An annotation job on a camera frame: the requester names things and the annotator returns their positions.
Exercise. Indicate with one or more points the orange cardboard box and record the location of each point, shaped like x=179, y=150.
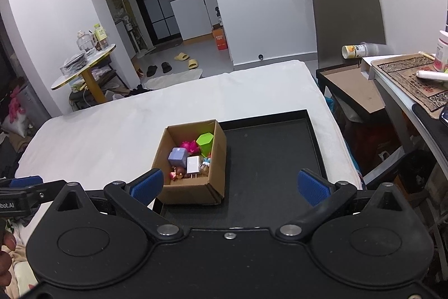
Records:
x=220, y=39

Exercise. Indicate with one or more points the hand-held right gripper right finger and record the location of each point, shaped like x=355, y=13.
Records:
x=313, y=190

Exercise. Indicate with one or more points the stack of wrapped plates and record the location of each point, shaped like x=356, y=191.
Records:
x=73, y=63

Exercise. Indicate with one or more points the brown patterned desk mat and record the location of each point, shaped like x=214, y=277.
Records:
x=413, y=88

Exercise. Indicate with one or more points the black tray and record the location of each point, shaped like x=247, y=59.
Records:
x=266, y=162

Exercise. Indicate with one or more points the white charger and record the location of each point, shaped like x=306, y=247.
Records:
x=193, y=165

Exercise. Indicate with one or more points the white cabinet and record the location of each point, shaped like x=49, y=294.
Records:
x=192, y=17

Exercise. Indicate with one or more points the black slipper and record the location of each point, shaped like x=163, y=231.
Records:
x=152, y=71
x=166, y=67

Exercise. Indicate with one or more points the white floor mat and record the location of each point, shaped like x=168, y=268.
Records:
x=175, y=79

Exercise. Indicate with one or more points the stack of paper cups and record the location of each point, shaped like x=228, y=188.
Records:
x=360, y=51

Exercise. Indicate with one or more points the green hexagonal box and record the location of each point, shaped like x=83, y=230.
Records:
x=204, y=142

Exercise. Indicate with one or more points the round table with yellow leg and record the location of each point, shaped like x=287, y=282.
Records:
x=89, y=81

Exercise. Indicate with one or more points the glass jar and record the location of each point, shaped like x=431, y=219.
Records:
x=84, y=41

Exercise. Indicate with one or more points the white tube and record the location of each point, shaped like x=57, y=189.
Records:
x=432, y=75

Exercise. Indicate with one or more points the pink and white bottle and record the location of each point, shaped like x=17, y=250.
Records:
x=441, y=52

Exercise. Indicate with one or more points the pink toy figure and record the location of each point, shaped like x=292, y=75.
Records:
x=190, y=146

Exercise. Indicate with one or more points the person's left hand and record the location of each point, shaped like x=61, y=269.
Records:
x=6, y=244

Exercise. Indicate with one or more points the pink plush toy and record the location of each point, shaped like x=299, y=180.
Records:
x=16, y=106

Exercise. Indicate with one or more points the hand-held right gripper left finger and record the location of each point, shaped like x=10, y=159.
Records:
x=147, y=185

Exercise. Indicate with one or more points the black side table brown top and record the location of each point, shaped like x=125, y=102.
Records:
x=353, y=88

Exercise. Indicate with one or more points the brown cardboard box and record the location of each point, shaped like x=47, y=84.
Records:
x=189, y=194

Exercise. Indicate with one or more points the yellow slipper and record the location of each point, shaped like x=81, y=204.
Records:
x=193, y=64
x=181, y=57

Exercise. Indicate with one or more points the grey desk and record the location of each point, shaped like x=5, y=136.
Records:
x=402, y=103

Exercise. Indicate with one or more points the black spray bottle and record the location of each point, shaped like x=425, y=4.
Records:
x=218, y=17

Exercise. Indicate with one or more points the bottle with yellow label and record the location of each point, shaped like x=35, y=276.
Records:
x=100, y=32

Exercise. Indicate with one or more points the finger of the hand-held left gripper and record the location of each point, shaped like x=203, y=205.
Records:
x=26, y=181

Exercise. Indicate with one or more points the purple block charger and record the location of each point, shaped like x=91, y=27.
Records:
x=177, y=156

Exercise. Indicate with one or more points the brown-haired doll figure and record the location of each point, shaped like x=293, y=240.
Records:
x=178, y=173

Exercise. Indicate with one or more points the red and gold toy figure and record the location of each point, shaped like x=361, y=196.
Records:
x=204, y=166

